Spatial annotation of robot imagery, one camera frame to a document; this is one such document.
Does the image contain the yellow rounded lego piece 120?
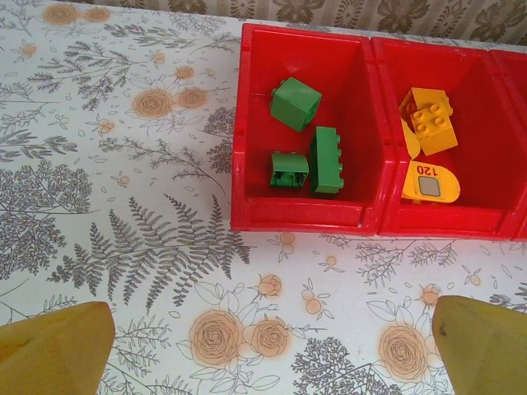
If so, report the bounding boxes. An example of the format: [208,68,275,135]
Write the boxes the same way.
[401,160,462,206]

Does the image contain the green long lego brick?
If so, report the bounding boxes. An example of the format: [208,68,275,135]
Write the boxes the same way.
[309,126,345,198]

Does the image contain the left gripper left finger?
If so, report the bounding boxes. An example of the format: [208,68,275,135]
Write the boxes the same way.
[0,300,116,395]

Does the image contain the green square lego brick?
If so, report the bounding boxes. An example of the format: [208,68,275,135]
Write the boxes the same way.
[269,77,324,133]
[269,151,310,191]

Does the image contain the red plastic bin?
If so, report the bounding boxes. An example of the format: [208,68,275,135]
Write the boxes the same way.
[489,49,527,242]
[229,22,397,238]
[372,35,527,240]

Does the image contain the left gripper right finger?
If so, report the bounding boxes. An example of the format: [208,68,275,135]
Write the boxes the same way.
[431,295,527,395]

